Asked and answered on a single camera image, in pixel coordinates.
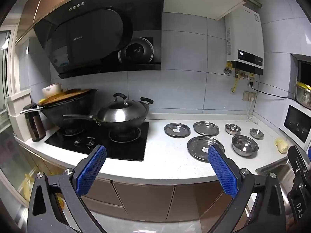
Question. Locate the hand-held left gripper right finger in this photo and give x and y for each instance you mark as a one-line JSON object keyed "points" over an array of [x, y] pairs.
{"points": [[222, 172]]}

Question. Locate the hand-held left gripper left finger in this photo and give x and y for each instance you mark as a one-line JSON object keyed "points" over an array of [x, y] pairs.
{"points": [[92, 170]]}

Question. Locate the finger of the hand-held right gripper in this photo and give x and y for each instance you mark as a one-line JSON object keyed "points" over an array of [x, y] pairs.
{"points": [[297, 159], [309, 154]]}

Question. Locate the stainless steel plate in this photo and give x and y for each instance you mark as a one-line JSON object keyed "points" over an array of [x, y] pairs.
{"points": [[198, 148], [176, 129], [206, 128]]}

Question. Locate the large stainless steel bowl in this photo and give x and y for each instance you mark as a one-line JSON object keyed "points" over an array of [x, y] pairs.
{"points": [[245, 145]]}

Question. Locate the yellow cloth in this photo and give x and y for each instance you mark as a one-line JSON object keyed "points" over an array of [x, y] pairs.
{"points": [[281, 145]]}

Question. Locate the stainless steel sink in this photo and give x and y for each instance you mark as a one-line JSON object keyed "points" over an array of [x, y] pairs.
{"points": [[279, 172]]}

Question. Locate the brown base cabinet door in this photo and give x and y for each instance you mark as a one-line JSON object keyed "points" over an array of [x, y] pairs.
{"points": [[194, 203], [104, 189], [143, 200]]}

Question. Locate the white microwave oven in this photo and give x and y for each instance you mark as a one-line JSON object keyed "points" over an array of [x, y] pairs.
{"points": [[296, 123]]}

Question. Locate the black glass gas stove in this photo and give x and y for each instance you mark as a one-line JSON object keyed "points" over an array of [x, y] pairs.
{"points": [[126, 148]]}

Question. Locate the medium stainless steel bowl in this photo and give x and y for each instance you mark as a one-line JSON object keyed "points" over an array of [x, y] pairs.
{"points": [[232, 128]]}

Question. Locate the small stainless steel bowl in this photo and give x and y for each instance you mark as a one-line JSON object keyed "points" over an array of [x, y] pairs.
{"points": [[256, 133]]}

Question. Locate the stainless steel pot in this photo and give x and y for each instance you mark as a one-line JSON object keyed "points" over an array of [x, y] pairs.
{"points": [[303, 98]]}

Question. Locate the steel wok lid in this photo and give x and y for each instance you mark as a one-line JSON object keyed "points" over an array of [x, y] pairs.
{"points": [[121, 111]]}

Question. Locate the large black wok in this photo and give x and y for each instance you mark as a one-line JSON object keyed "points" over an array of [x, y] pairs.
{"points": [[63, 110]]}

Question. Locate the steel wok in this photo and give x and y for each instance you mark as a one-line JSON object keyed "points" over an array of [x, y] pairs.
{"points": [[136, 120]]}

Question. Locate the dark brown thermos jug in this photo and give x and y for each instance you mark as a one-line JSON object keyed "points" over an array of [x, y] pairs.
{"points": [[36, 126]]}

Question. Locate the wooden cutting board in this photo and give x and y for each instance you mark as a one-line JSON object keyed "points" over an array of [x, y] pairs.
{"points": [[68, 95]]}

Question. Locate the white ceramic bowl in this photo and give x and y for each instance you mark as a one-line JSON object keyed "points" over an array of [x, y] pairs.
{"points": [[51, 90]]}

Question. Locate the black range hood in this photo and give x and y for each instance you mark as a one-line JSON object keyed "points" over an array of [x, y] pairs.
{"points": [[97, 41]]}

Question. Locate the white gas water heater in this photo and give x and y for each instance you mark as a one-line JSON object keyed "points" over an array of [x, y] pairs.
{"points": [[245, 36]]}

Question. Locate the wall outlet with white plug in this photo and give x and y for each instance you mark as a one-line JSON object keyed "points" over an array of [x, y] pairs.
{"points": [[249, 95]]}

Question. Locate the white window frame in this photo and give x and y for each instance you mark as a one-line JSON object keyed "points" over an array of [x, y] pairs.
{"points": [[17, 106]]}

